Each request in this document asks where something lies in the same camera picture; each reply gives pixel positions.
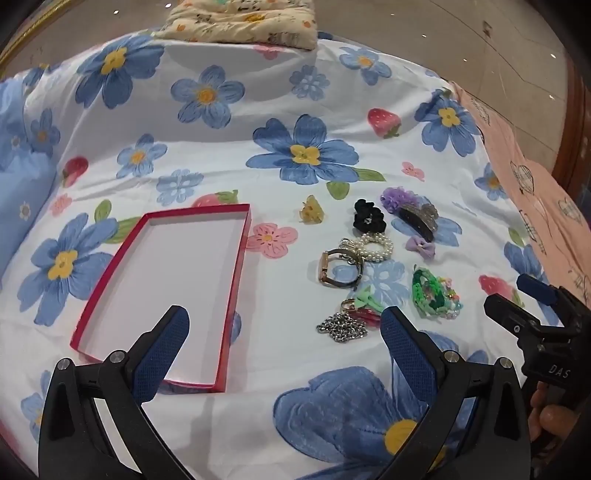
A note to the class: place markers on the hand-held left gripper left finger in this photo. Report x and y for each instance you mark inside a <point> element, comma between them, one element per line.
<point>161,350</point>

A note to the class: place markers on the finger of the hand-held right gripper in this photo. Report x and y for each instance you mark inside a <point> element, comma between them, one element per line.
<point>538,287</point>
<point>505,311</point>

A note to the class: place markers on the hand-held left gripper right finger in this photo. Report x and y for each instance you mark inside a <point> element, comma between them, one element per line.
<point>406,350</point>

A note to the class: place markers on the red cardboard box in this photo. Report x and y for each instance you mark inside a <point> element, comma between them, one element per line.
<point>175,267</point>

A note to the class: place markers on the gold wrist watch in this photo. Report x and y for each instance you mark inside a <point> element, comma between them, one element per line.
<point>324,267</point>

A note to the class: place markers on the black scrunchie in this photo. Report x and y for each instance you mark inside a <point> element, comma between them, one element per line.
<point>369,216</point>

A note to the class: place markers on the yellow hair claw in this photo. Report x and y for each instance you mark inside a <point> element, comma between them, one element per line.
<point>310,211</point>

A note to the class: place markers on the person's right hand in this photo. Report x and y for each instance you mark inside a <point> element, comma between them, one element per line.
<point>550,415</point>

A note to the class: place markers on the dark glitter hair claw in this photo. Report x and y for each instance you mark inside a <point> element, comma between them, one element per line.
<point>420,224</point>

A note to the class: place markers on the pink printed cloth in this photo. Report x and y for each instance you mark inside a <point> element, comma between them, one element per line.
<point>508,138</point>

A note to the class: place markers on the purple lace scrunchie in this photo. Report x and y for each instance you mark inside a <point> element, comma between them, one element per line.
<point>397,198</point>

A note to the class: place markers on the blue floral bed sheet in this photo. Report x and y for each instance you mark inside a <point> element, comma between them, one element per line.
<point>184,152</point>

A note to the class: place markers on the beige printed cushion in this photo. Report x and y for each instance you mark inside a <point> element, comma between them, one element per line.
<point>240,21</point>

